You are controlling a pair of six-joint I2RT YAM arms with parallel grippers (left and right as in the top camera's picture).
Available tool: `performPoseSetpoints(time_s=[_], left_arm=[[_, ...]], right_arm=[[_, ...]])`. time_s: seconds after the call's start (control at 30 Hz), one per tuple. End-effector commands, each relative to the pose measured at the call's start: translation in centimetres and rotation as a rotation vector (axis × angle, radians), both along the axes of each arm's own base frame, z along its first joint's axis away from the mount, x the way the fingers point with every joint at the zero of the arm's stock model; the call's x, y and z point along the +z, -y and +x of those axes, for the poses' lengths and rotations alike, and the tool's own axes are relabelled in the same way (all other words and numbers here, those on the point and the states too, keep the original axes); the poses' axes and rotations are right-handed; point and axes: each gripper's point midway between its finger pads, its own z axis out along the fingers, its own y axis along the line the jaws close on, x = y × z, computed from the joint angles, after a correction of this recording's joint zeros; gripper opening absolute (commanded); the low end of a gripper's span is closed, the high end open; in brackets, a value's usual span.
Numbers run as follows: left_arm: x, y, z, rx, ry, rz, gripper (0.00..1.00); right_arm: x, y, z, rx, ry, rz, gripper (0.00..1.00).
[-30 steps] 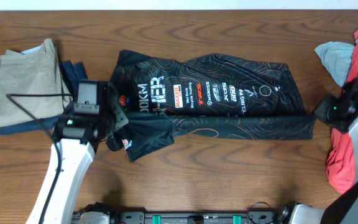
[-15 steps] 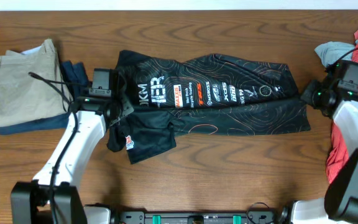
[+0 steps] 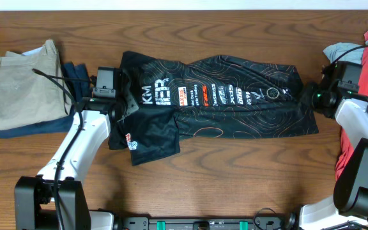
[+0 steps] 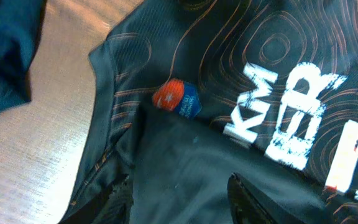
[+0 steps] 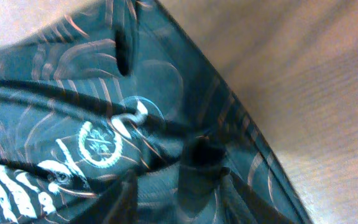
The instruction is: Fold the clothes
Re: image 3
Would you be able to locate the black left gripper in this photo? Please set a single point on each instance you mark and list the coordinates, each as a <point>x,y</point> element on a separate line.
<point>133,106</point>

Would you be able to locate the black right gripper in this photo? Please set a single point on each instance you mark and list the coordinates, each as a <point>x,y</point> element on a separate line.
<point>306,91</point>

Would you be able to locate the black printed cycling jersey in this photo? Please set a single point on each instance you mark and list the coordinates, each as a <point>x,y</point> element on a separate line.
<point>220,97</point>

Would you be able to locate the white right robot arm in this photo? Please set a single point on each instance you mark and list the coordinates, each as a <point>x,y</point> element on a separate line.
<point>348,206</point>

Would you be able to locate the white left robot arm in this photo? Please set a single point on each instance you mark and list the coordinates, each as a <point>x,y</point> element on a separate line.
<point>54,198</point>

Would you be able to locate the light grey-blue garment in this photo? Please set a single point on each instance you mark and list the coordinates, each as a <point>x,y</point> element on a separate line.
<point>332,52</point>

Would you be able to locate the light blue folded garment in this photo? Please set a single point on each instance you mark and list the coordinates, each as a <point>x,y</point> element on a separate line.
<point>32,52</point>

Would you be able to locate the folded beige trousers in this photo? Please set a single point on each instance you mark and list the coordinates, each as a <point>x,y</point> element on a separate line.
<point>26,97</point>

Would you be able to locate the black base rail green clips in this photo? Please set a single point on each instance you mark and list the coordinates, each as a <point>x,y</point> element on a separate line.
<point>203,223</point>

